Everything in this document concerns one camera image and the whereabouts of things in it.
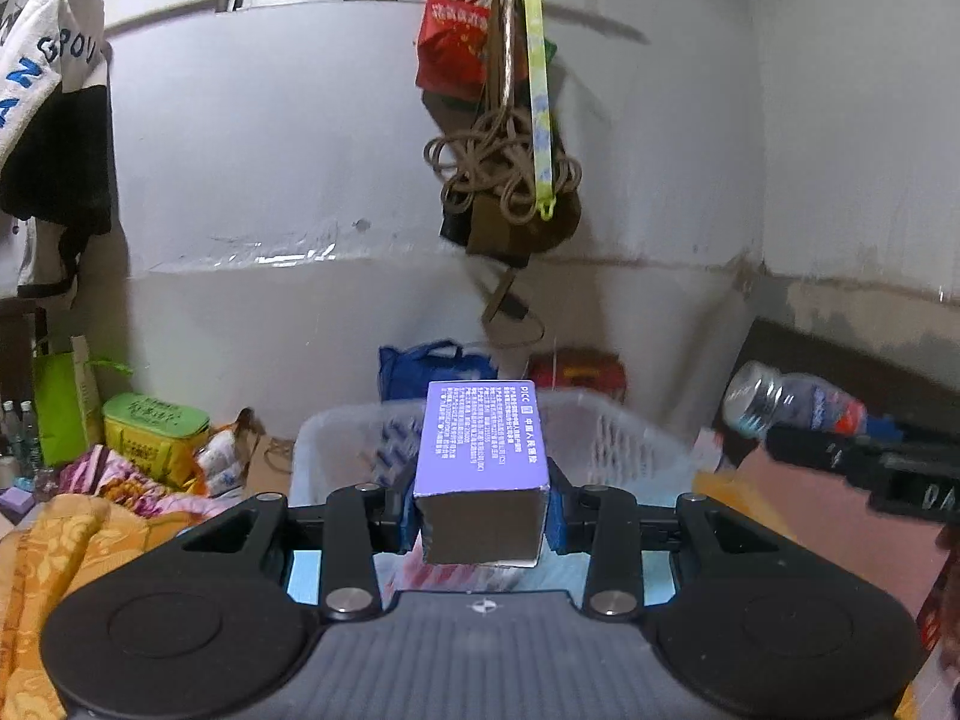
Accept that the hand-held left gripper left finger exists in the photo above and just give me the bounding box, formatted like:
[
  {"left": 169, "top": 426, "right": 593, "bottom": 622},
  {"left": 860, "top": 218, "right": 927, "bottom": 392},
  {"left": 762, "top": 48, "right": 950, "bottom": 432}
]
[{"left": 176, "top": 481, "right": 425, "bottom": 623}]

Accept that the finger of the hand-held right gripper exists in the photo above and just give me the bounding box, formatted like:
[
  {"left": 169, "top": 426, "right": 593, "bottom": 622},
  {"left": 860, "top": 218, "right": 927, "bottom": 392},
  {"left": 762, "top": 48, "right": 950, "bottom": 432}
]
[
  {"left": 862, "top": 411, "right": 960, "bottom": 455},
  {"left": 763, "top": 424, "right": 893, "bottom": 482}
]

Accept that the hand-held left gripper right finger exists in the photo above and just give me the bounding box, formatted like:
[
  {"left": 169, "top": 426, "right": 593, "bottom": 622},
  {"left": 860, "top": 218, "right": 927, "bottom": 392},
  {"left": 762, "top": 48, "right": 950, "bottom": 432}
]
[{"left": 544, "top": 484, "right": 782, "bottom": 621}]

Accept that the clear bottle with blue label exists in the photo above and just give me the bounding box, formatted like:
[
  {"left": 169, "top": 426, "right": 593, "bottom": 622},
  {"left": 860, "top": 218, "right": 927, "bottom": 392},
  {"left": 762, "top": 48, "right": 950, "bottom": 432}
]
[{"left": 722, "top": 360, "right": 869, "bottom": 442}]

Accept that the purple cardboard box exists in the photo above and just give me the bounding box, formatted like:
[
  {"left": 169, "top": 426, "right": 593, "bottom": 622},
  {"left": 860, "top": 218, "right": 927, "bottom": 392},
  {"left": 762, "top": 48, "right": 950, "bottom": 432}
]
[{"left": 412, "top": 379, "right": 552, "bottom": 569}]

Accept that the clear perforated plastic basket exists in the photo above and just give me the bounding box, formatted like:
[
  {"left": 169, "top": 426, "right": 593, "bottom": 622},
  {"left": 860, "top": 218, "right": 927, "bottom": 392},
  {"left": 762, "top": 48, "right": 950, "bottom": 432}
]
[{"left": 287, "top": 388, "right": 700, "bottom": 590}]

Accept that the pink bedding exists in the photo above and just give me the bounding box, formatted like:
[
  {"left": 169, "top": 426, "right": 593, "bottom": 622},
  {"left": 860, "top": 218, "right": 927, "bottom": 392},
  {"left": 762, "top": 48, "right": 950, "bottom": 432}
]
[{"left": 694, "top": 444, "right": 960, "bottom": 620}]

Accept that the dark wooden headboard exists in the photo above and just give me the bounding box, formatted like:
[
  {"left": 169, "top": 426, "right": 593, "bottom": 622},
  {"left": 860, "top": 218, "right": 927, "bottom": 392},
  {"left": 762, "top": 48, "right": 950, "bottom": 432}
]
[{"left": 718, "top": 317, "right": 960, "bottom": 466}]

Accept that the small white carton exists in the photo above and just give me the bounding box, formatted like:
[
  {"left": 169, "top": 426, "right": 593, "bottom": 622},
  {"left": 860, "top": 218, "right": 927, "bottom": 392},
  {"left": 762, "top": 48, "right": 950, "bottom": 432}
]
[{"left": 688, "top": 426, "right": 734, "bottom": 475}]

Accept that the pink tissue packet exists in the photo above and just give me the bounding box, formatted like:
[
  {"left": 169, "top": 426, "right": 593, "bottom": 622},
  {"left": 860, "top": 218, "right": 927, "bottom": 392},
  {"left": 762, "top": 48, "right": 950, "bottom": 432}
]
[{"left": 390, "top": 559, "right": 530, "bottom": 593}]

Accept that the white snack packet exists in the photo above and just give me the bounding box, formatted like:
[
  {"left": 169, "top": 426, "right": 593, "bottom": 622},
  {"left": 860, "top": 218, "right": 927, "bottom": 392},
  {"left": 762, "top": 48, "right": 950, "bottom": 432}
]
[{"left": 196, "top": 426, "right": 250, "bottom": 497}]

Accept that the red and yellow bag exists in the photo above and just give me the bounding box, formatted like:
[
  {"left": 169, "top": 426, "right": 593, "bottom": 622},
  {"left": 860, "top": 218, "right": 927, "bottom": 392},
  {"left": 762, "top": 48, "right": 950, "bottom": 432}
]
[{"left": 527, "top": 347, "right": 629, "bottom": 407}]

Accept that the blue fabric bag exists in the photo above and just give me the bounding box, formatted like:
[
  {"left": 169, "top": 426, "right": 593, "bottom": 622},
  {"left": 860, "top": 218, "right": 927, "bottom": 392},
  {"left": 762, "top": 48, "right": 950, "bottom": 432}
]
[{"left": 377, "top": 340, "right": 501, "bottom": 404}]

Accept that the green and yellow tin box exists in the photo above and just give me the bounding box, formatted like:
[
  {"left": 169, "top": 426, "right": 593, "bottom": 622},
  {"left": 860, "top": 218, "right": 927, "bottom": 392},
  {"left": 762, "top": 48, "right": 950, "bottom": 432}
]
[{"left": 101, "top": 391, "right": 212, "bottom": 485}]

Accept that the orange patterned blanket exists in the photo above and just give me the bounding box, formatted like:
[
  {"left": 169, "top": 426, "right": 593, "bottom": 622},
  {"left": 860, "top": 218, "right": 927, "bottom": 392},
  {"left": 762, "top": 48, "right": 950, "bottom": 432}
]
[{"left": 0, "top": 493, "right": 230, "bottom": 720}]

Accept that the green paper bag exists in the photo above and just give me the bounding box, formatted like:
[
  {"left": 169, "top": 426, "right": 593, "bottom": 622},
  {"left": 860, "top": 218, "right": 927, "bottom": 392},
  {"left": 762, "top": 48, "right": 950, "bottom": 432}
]
[{"left": 31, "top": 335, "right": 136, "bottom": 467}]

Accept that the small purple box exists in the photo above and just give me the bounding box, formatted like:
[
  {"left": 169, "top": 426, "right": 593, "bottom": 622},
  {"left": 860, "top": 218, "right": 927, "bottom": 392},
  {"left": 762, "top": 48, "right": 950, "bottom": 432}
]
[{"left": 0, "top": 486, "right": 37, "bottom": 524}]

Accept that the clear water bottle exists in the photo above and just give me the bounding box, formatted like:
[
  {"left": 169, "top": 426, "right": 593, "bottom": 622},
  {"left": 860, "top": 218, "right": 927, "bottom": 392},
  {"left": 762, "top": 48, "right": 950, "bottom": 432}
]
[
  {"left": 0, "top": 400, "right": 20, "bottom": 479},
  {"left": 18, "top": 399, "right": 41, "bottom": 477}
]

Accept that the dark wooden chair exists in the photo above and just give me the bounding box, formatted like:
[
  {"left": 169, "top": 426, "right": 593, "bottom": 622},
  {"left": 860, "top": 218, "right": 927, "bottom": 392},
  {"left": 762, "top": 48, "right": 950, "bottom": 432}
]
[{"left": 0, "top": 298, "right": 50, "bottom": 406}]

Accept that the red plastic bag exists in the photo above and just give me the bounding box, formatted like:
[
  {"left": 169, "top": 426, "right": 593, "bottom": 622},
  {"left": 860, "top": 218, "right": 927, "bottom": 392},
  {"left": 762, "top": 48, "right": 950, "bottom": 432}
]
[{"left": 415, "top": 0, "right": 502, "bottom": 102}]

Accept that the white and black jacket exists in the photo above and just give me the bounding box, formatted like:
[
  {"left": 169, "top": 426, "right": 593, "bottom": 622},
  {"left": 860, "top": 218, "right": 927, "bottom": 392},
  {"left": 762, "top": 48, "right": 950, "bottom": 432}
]
[{"left": 0, "top": 0, "right": 115, "bottom": 302}]

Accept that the black charger with cable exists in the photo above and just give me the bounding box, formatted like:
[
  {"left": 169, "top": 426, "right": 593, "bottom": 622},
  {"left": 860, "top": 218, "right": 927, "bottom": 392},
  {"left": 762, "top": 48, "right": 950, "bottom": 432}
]
[{"left": 478, "top": 268, "right": 547, "bottom": 352}]

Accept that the coiled rope on hook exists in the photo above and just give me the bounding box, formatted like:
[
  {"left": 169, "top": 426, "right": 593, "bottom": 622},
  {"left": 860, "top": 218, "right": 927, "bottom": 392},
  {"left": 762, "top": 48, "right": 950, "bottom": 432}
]
[{"left": 437, "top": 86, "right": 584, "bottom": 269}]

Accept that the yellow-green patterned strap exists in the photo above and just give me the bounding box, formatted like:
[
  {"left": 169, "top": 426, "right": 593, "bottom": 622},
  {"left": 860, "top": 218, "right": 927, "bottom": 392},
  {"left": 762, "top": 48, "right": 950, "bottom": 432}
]
[{"left": 516, "top": 0, "right": 560, "bottom": 223}]

